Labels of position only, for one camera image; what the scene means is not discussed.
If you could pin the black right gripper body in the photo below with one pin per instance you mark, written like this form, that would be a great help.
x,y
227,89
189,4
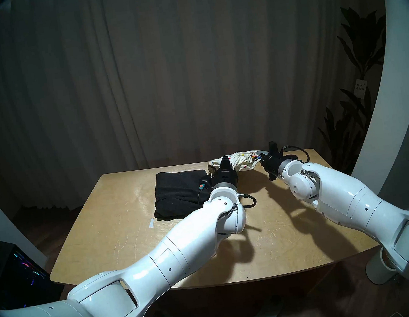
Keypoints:
x,y
276,161

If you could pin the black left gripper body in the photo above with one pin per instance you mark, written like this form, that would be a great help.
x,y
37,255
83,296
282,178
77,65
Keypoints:
x,y
225,174

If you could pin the white bear print shorts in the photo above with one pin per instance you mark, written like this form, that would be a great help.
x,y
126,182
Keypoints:
x,y
243,160

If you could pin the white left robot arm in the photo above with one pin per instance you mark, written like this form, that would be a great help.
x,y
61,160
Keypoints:
x,y
147,267

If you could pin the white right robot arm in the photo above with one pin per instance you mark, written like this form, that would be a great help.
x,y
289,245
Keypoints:
x,y
350,197

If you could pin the light wooden table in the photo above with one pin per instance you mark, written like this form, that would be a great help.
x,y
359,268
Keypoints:
x,y
292,238

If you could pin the white tape strip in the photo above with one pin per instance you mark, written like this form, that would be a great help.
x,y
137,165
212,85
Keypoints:
x,y
151,223

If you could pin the white paper plant tag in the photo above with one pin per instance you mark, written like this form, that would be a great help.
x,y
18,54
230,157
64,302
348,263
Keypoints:
x,y
360,88

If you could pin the grey pleated curtain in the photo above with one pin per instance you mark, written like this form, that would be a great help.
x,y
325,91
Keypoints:
x,y
179,70

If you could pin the tall dark leafy plant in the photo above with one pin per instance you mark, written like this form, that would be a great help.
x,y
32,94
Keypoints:
x,y
360,40

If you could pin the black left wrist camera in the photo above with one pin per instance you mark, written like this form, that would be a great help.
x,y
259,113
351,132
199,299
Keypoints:
x,y
204,183

